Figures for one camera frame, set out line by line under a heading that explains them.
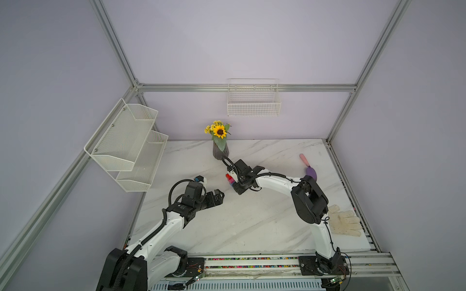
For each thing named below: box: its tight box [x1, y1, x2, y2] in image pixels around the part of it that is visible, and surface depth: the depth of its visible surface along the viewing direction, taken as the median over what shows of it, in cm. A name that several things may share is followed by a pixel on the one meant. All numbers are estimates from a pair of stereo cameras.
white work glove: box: [327, 204, 363, 238], surface depth 88 cm
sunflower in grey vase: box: [204, 120, 232, 161], surface depth 94 cm
